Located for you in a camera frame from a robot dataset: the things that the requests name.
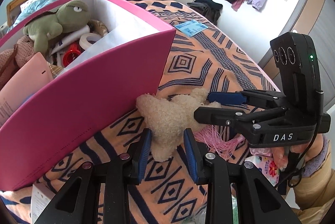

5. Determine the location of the beige fluffy plush toy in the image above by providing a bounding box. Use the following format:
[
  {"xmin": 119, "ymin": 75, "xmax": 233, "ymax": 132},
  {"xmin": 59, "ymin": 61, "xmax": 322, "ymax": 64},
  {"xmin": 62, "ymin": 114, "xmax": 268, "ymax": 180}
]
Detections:
[{"xmin": 136, "ymin": 88, "xmax": 221, "ymax": 162}]

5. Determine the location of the green frog plush toy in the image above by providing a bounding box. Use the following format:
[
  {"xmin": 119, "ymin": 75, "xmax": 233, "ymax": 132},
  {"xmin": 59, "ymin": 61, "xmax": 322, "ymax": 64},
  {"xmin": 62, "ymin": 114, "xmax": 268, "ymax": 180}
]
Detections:
[{"xmin": 23, "ymin": 0, "xmax": 90, "ymax": 55}]

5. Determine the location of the floral tissue pack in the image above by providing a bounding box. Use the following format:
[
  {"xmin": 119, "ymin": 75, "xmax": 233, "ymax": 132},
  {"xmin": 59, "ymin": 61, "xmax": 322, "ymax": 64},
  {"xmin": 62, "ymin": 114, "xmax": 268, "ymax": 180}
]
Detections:
[{"xmin": 245, "ymin": 148, "xmax": 280, "ymax": 185}]

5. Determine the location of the white printed paper box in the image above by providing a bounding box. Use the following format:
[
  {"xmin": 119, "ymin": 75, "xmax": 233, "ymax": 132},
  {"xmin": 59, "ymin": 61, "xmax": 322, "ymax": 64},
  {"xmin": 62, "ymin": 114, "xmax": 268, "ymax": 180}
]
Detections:
[{"xmin": 31, "ymin": 183, "xmax": 55, "ymax": 223}]

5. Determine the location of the pink tassel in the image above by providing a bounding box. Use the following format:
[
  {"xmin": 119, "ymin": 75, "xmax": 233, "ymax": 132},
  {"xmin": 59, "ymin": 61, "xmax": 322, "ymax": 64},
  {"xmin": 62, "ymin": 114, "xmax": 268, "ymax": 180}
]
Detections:
[{"xmin": 194, "ymin": 125, "xmax": 245, "ymax": 161}]

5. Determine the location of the yellow puffy jacket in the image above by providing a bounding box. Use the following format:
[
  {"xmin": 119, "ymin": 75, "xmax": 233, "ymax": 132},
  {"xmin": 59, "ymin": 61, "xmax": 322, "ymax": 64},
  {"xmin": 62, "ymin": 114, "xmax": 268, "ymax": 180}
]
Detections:
[{"xmin": 293, "ymin": 134, "xmax": 334, "ymax": 223}]

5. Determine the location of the wooden wardrobe door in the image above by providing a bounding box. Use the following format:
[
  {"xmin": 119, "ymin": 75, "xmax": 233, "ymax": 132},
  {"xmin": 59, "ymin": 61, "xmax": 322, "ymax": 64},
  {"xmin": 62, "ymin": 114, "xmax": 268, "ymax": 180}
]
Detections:
[{"xmin": 257, "ymin": 0, "xmax": 335, "ymax": 115}]

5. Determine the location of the blue card packet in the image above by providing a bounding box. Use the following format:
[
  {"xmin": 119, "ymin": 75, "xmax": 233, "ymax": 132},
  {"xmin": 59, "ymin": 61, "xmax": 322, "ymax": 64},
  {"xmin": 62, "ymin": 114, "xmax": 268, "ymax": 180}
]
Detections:
[{"xmin": 174, "ymin": 20, "xmax": 208, "ymax": 37}]

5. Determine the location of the dark clothes pile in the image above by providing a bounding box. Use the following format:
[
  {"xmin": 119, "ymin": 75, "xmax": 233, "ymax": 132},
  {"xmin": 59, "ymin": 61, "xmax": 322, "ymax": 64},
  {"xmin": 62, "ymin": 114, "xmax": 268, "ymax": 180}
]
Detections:
[{"xmin": 187, "ymin": 0, "xmax": 223, "ymax": 25}]

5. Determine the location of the pink storage box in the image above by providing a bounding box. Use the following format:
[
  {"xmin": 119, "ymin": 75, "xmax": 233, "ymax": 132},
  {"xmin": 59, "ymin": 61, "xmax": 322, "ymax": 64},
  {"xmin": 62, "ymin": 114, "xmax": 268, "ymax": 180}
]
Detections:
[{"xmin": 1, "ymin": 0, "xmax": 175, "ymax": 191}]

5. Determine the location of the pink booklet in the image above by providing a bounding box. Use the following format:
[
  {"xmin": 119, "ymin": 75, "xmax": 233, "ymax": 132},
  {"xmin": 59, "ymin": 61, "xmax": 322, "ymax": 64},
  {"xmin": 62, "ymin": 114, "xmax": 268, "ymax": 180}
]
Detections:
[{"xmin": 0, "ymin": 53, "xmax": 53, "ymax": 126}]

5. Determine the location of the red plastic cup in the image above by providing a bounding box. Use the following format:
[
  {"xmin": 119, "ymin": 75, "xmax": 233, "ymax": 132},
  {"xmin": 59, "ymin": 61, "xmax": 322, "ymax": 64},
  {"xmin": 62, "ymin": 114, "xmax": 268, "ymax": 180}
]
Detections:
[{"xmin": 62, "ymin": 41, "xmax": 81, "ymax": 67}]

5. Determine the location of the pink dotted plush bear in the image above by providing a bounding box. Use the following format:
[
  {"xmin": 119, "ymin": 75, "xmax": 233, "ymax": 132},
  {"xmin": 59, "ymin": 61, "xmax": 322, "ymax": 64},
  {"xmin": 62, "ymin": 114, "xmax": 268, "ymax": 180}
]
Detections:
[{"xmin": 0, "ymin": 35, "xmax": 35, "ymax": 89}]

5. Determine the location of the white tape roll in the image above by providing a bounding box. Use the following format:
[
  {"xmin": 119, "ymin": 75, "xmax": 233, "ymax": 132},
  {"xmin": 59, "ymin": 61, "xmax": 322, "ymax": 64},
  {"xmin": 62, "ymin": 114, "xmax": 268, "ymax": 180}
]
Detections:
[{"xmin": 79, "ymin": 33, "xmax": 102, "ymax": 50}]

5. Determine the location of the white blue cream tube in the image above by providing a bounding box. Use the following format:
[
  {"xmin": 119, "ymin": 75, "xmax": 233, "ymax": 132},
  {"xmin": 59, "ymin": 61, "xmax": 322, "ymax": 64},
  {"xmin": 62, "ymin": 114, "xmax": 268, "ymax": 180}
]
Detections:
[{"xmin": 49, "ymin": 25, "xmax": 90, "ymax": 56}]

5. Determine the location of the plaid woven round basket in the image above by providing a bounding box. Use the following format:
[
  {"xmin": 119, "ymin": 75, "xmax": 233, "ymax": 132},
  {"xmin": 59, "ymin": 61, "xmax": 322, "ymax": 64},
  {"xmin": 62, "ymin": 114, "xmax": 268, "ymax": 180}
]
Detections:
[{"xmin": 88, "ymin": 19, "xmax": 108, "ymax": 37}]

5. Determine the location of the black camera box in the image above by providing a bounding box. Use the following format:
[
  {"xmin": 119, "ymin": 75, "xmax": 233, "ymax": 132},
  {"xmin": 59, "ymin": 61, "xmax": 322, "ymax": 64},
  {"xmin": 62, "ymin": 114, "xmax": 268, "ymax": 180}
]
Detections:
[{"xmin": 270, "ymin": 32, "xmax": 323, "ymax": 116}]

